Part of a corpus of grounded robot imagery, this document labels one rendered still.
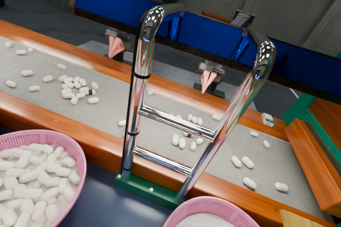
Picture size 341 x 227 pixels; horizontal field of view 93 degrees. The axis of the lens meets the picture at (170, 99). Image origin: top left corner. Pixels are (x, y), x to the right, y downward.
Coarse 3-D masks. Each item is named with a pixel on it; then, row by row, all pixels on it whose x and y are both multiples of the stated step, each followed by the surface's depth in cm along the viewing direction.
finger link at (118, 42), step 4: (108, 32) 64; (112, 32) 64; (108, 36) 65; (116, 36) 63; (116, 40) 63; (120, 40) 63; (116, 44) 63; (120, 44) 66; (112, 48) 64; (120, 48) 67; (124, 48) 69; (112, 52) 64; (116, 52) 66; (112, 56) 65
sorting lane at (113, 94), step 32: (0, 64) 62; (32, 64) 67; (64, 64) 73; (32, 96) 54; (96, 96) 61; (128, 96) 66; (160, 96) 71; (96, 128) 50; (160, 128) 56; (192, 160) 49; (224, 160) 52; (256, 160) 55; (288, 160) 59; (256, 192) 46; (288, 192) 48
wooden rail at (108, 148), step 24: (0, 96) 47; (0, 120) 48; (24, 120) 44; (48, 120) 45; (72, 120) 47; (96, 144) 43; (120, 144) 44; (120, 168) 44; (144, 168) 41; (192, 192) 41; (216, 192) 40; (240, 192) 42; (264, 216) 38; (312, 216) 41
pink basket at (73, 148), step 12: (12, 132) 39; (24, 132) 40; (36, 132) 41; (48, 132) 42; (0, 144) 38; (24, 144) 41; (48, 144) 43; (60, 144) 43; (72, 144) 42; (72, 156) 42; (84, 156) 39; (84, 168) 37; (84, 180) 35; (72, 204) 31; (60, 216) 29
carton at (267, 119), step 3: (264, 114) 72; (267, 114) 72; (264, 117) 70; (267, 117) 70; (270, 117) 71; (264, 120) 69; (267, 120) 68; (270, 120) 69; (264, 123) 69; (267, 123) 68; (270, 123) 68; (273, 123) 68; (270, 126) 69
